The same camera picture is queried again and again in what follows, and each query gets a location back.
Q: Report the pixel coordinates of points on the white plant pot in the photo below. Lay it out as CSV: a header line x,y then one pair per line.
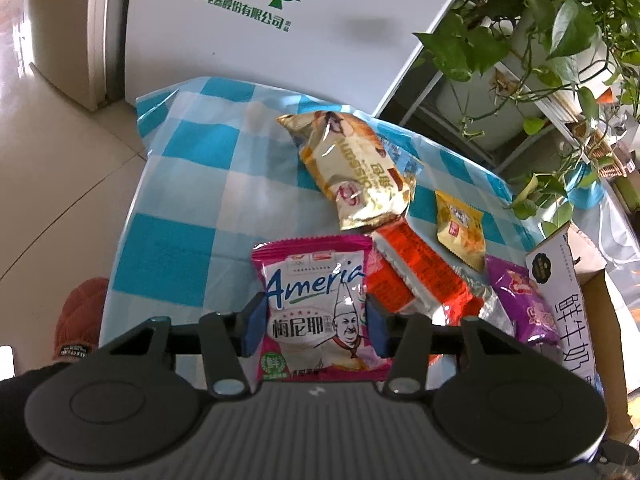
x,y
530,47

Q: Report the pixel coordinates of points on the pink snack packet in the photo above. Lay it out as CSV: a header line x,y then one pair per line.
x,y
310,290

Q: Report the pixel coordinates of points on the small yellow snack packet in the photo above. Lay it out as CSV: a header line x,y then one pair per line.
x,y
460,230

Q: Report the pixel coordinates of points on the blue checked tablecloth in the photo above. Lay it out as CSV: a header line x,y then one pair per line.
x,y
200,200

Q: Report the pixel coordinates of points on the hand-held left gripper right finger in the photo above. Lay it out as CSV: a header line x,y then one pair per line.
x,y
377,331

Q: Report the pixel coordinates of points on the white freezer with green print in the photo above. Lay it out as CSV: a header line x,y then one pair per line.
x,y
300,45

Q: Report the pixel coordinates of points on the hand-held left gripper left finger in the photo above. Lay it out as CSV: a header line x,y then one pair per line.
x,y
252,327

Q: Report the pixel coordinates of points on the blue snack packet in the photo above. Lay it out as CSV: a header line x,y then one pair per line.
x,y
404,157

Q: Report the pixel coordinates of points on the gold snack bag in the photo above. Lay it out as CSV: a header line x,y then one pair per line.
x,y
350,165

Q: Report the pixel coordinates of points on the printed cardboard box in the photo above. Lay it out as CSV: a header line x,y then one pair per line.
x,y
567,310

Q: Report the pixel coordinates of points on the wicker basket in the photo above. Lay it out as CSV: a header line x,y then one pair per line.
x,y
607,155

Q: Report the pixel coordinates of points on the purple snack packet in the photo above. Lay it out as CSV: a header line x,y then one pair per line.
x,y
525,305

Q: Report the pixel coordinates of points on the pothos plant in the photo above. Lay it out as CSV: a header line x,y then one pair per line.
x,y
550,5

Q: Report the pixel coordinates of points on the orange snack packet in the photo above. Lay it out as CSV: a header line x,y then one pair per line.
x,y
420,265

